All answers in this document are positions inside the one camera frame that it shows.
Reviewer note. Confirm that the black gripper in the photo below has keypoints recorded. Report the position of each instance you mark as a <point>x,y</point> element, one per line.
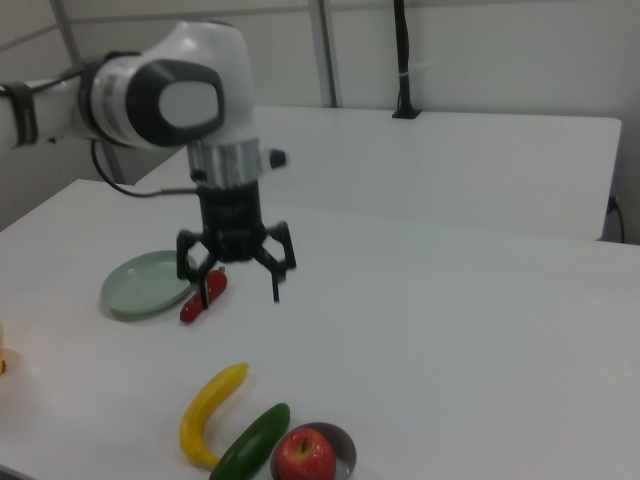
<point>231,220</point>

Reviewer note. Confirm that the red apple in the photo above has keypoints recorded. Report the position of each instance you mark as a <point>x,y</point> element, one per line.
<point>305,457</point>

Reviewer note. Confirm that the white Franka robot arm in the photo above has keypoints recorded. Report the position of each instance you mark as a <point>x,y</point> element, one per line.
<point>200,60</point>

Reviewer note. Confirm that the red chili pepper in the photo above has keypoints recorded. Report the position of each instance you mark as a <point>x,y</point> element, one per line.
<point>216,286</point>

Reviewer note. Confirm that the pale green round plate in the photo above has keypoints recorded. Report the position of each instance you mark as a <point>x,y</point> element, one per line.
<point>140,285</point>

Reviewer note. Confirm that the yellow banana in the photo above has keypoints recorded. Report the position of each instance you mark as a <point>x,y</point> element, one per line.
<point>210,395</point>

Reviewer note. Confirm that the green cucumber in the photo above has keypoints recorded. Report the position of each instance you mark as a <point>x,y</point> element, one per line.
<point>250,442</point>

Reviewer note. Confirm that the grey round bowl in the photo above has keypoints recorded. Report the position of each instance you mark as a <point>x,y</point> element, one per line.
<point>346,445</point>

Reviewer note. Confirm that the white side desk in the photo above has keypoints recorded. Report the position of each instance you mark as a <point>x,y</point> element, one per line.
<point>450,160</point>

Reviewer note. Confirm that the orange plush toy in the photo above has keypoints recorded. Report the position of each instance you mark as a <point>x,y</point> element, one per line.
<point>1,345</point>

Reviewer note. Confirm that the black camera pole with clamp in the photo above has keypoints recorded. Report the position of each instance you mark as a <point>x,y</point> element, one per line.
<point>402,50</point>

